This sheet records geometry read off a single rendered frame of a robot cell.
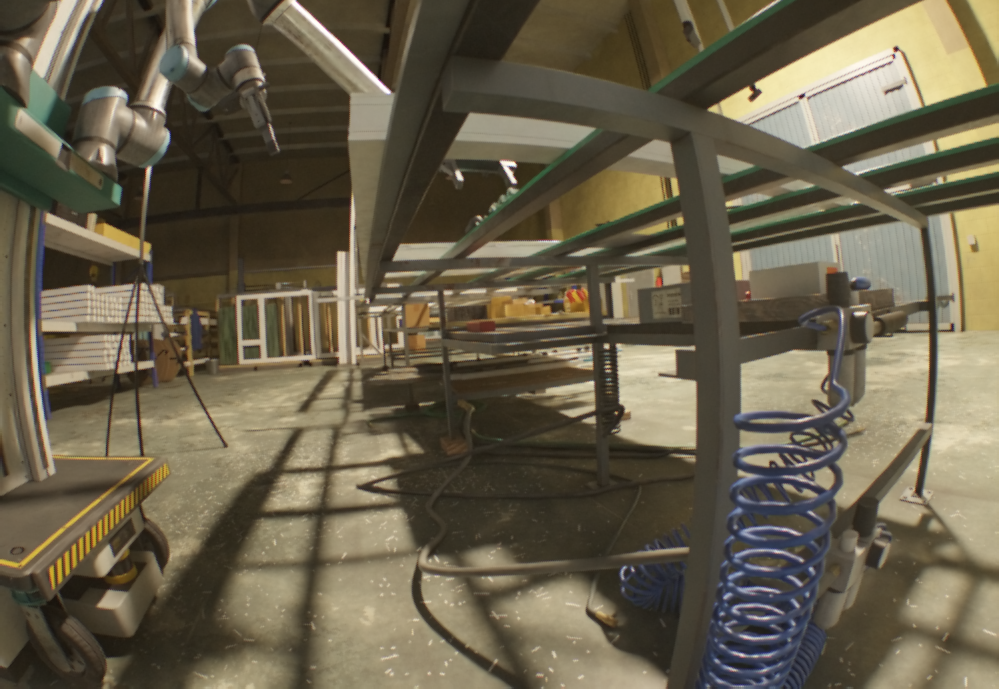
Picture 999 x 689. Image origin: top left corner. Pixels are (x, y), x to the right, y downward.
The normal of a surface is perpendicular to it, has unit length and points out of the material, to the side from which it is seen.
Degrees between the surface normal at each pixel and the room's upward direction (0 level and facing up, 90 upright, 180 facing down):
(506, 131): 90
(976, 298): 90
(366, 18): 180
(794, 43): 180
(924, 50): 90
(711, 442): 90
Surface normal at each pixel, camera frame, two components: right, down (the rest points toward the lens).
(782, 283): -0.94, 0.07
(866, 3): 0.07, 1.00
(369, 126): 0.31, -0.04
